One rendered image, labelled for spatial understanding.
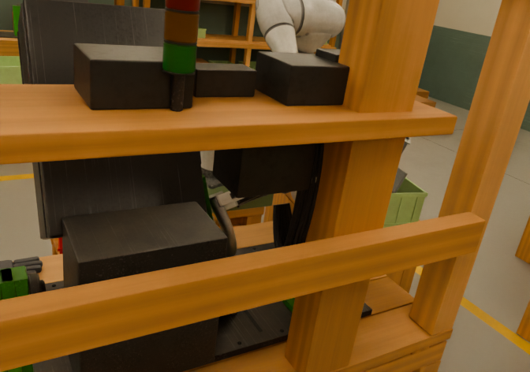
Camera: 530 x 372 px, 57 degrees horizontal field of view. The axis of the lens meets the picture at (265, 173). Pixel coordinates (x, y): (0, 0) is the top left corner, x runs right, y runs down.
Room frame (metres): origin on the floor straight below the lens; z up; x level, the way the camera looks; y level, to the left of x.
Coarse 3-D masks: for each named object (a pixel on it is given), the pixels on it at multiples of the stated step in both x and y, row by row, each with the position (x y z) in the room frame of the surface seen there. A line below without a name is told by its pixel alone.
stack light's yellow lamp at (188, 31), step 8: (168, 16) 0.73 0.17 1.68; (176, 16) 0.73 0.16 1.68; (184, 16) 0.73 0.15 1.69; (192, 16) 0.74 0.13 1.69; (168, 24) 0.73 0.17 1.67; (176, 24) 0.73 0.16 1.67; (184, 24) 0.73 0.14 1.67; (192, 24) 0.74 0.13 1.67; (168, 32) 0.73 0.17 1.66; (176, 32) 0.73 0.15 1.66; (184, 32) 0.73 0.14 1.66; (192, 32) 0.74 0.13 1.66; (168, 40) 0.73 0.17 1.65; (176, 40) 0.73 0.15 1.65; (184, 40) 0.73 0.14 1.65; (192, 40) 0.74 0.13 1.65
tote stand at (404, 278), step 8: (280, 200) 2.28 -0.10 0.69; (288, 200) 2.20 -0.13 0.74; (272, 208) 2.36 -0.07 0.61; (264, 216) 2.44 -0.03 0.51; (272, 216) 2.34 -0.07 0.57; (400, 272) 1.98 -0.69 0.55; (408, 272) 2.00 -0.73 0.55; (392, 280) 1.97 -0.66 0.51; (400, 280) 1.99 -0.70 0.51; (408, 280) 2.01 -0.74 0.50; (408, 288) 2.01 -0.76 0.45
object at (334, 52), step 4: (320, 48) 1.03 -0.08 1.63; (324, 48) 1.04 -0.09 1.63; (316, 52) 1.03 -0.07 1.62; (320, 52) 1.01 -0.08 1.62; (324, 52) 1.00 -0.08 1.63; (328, 52) 0.99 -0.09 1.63; (332, 52) 0.99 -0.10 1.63; (336, 52) 1.00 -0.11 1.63; (320, 56) 1.01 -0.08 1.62; (324, 56) 1.00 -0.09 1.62; (328, 56) 0.99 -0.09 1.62; (332, 56) 0.98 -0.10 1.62; (336, 56) 0.97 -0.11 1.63; (332, 60) 0.98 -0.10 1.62; (336, 60) 0.97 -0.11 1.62
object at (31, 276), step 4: (28, 276) 0.79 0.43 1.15; (32, 276) 0.79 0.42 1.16; (36, 276) 0.79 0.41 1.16; (28, 280) 0.78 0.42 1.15; (32, 280) 0.78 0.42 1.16; (36, 280) 0.78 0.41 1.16; (40, 280) 0.80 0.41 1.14; (28, 284) 0.77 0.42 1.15; (32, 284) 0.77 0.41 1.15; (36, 284) 0.77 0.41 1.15; (40, 284) 0.78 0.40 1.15; (44, 284) 0.79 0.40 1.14; (32, 288) 0.76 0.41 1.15; (36, 288) 0.77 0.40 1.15; (40, 288) 0.77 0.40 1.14; (44, 288) 0.79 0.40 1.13; (32, 292) 0.76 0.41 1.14; (36, 292) 0.76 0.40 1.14
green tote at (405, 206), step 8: (408, 184) 2.11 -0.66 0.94; (400, 192) 2.15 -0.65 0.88; (408, 192) 1.97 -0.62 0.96; (416, 192) 1.98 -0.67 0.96; (424, 192) 2.00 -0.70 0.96; (392, 200) 1.94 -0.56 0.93; (400, 200) 1.95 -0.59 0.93; (408, 200) 1.97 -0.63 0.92; (416, 200) 1.98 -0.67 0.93; (392, 208) 1.94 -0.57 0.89; (400, 208) 1.96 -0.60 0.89; (408, 208) 1.97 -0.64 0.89; (416, 208) 1.99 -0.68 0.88; (392, 216) 1.95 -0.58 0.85; (400, 216) 1.96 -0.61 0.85; (408, 216) 1.98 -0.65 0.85; (416, 216) 1.99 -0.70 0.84; (384, 224) 1.93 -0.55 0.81; (392, 224) 1.94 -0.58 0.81; (400, 224) 1.96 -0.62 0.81
